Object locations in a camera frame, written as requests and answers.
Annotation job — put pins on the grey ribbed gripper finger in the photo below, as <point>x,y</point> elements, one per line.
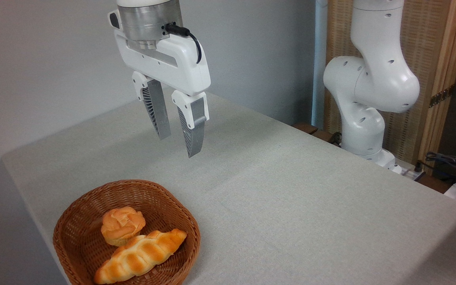
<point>194,130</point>
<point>157,107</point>

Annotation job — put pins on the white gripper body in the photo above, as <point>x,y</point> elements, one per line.
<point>180,63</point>

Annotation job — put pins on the round golden bread roll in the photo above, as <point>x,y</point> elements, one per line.
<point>122,225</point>

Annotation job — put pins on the long braided bread loaf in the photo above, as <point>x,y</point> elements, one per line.
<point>141,255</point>

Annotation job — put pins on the white vertical pipe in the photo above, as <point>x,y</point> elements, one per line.
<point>319,59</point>

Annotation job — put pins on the brown wicker basket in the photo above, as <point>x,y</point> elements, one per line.
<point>77,237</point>

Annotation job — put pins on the white power strip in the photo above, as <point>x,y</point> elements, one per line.
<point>410,172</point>

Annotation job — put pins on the bamboo folding screen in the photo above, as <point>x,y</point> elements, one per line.
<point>426,47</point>

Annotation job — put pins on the metal screen hinge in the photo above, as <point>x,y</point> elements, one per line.
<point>441,96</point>

